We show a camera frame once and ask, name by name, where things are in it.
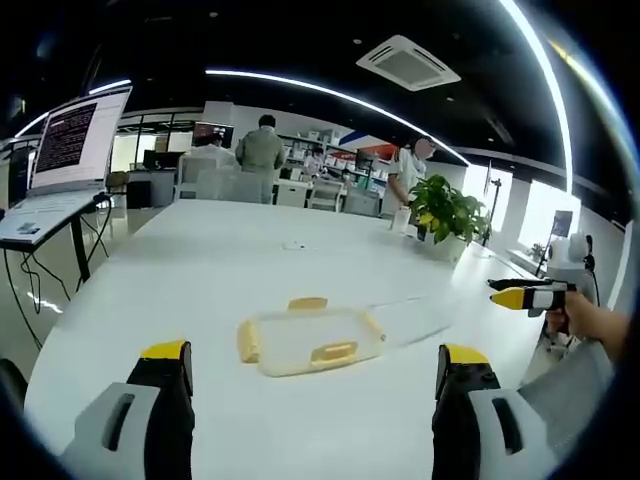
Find white storage shelf with boxes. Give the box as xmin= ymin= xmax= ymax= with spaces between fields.
xmin=277 ymin=129 xmax=401 ymax=189

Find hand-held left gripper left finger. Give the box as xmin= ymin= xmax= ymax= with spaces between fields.
xmin=60 ymin=339 xmax=196 ymax=480

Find white ceiling air conditioner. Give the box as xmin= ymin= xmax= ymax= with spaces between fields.
xmin=355 ymin=34 xmax=462 ymax=93

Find green potted plant white pot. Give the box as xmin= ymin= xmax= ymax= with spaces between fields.
xmin=407 ymin=173 xmax=494 ymax=264

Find curved ceiling light strip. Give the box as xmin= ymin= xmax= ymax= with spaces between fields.
xmin=497 ymin=0 xmax=576 ymax=176
xmin=204 ymin=68 xmax=471 ymax=166

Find clear plastic lid yellow buckles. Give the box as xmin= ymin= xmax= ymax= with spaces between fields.
xmin=235 ymin=296 xmax=387 ymax=378

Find white side desk black legs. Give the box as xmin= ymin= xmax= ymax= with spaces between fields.
xmin=0 ymin=191 xmax=110 ymax=294

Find clear plastic bottle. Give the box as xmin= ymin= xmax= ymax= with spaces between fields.
xmin=390 ymin=204 xmax=414 ymax=235

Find black hanging cable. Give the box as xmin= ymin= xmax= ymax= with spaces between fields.
xmin=2 ymin=247 xmax=66 ymax=351

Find black tripod stand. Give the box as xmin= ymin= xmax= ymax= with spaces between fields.
xmin=485 ymin=175 xmax=505 ymax=247

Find thin white cable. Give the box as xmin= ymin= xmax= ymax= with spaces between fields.
xmin=367 ymin=294 xmax=454 ymax=346

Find person's right hand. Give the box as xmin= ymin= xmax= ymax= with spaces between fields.
xmin=545 ymin=290 xmax=609 ymax=347

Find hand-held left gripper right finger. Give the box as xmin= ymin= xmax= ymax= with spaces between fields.
xmin=431 ymin=343 xmax=560 ymax=480

